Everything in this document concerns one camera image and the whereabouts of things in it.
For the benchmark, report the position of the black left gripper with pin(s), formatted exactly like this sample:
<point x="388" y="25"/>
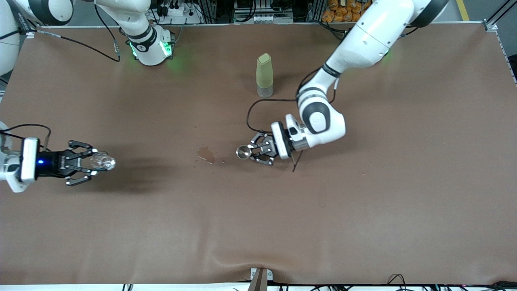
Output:
<point x="268" y="148"/>

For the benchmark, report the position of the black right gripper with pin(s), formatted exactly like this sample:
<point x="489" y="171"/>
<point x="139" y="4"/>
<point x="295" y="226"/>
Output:
<point x="49" y="163"/>

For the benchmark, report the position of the steel double jigger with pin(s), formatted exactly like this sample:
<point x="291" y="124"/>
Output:
<point x="243" y="152"/>

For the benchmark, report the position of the clear glass cup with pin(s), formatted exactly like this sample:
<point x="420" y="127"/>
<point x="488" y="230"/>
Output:
<point x="106" y="162"/>

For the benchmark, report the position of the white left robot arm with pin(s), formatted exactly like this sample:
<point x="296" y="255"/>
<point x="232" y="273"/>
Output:
<point x="363" y="36"/>

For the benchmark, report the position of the dark liquid stain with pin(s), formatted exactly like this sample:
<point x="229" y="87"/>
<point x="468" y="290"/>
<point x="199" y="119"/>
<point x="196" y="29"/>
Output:
<point x="206" y="153"/>

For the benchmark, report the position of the brown table mat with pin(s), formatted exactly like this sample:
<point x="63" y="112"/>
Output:
<point x="258" y="222"/>

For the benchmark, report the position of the green bottle with clear base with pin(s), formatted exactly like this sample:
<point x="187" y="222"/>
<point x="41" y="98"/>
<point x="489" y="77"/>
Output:
<point x="264" y="74"/>

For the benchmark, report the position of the white multi-socket block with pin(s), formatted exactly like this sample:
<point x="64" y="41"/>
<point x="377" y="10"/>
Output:
<point x="258" y="18"/>

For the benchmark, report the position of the orange snack packet pile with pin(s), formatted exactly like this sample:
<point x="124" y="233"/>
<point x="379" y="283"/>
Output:
<point x="339" y="12"/>

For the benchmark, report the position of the white power strip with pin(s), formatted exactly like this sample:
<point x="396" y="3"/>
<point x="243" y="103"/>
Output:
<point x="177" y="11"/>

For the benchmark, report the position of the grey metal table bracket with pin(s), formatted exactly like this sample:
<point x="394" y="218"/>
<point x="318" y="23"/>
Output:
<point x="253" y="275"/>

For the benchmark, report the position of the brown wooden post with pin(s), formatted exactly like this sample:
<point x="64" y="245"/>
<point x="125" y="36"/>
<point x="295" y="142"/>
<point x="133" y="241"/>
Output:
<point x="258" y="283"/>

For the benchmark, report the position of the aluminium frame strut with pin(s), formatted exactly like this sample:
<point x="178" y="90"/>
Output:
<point x="494" y="18"/>

